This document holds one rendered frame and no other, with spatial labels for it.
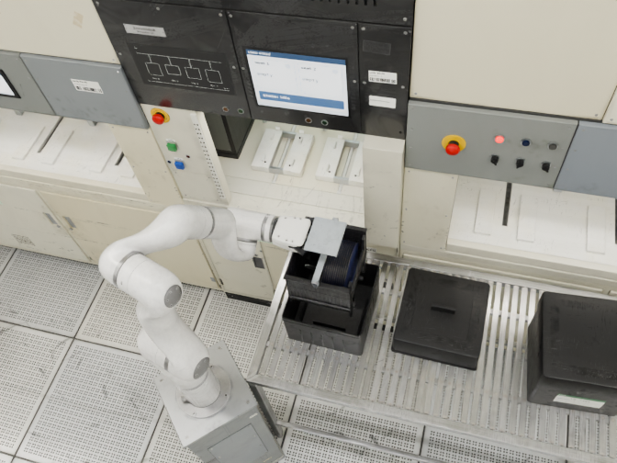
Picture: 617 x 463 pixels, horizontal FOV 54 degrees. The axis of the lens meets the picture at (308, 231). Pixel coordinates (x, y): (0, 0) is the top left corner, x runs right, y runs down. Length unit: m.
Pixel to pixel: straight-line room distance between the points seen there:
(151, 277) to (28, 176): 1.51
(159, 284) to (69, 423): 1.82
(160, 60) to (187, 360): 0.88
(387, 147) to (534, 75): 0.46
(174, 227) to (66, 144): 1.48
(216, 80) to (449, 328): 1.10
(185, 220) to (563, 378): 1.16
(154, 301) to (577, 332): 1.25
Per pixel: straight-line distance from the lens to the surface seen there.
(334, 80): 1.71
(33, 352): 3.44
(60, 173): 2.81
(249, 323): 3.10
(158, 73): 1.94
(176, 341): 1.72
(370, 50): 1.61
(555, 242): 2.32
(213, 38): 1.75
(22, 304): 3.61
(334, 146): 2.47
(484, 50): 1.59
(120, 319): 3.31
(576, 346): 1.99
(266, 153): 2.49
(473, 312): 2.13
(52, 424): 3.24
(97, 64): 2.04
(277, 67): 1.74
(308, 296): 1.90
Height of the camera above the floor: 2.76
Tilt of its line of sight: 56 degrees down
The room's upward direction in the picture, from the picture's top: 10 degrees counter-clockwise
